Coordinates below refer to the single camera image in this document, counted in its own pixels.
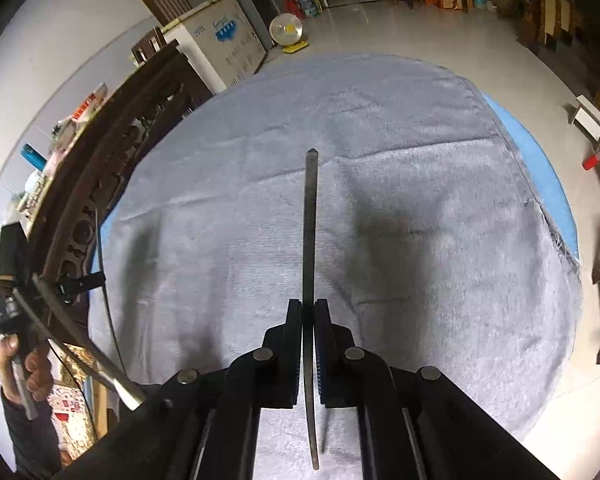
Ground white stool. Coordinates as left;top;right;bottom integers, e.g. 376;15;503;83
567;94;600;150

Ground blue round table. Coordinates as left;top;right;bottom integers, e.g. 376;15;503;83
482;91;581;261

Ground person's left forearm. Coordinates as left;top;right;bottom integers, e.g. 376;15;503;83
0;389;65;479

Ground thin black cable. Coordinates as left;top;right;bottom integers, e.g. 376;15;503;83
94;209;128;378

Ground dark wooden chopstick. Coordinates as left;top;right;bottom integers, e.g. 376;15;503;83
30;276;147;407
300;148;322;471

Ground carved dark wooden furniture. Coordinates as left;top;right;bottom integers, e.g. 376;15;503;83
27;40;216;353

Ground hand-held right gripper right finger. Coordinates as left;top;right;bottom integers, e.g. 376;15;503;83
315;298;556;480

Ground grey cloth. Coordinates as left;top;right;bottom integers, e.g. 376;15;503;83
87;51;583;480

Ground round floor fan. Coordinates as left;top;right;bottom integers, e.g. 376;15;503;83
268;13;311;55

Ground red and white box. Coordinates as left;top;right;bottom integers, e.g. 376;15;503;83
70;82;111;124

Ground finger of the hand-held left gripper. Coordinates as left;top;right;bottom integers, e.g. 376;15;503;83
54;271;106;306

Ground dark wooden cabinet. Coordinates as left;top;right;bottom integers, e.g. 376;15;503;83
509;0;600;57

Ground person's left hand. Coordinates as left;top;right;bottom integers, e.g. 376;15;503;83
0;334;55;406

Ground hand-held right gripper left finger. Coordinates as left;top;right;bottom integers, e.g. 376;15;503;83
65;299;304;480

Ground white chest freezer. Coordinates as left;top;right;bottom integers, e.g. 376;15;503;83
162;0;269;94

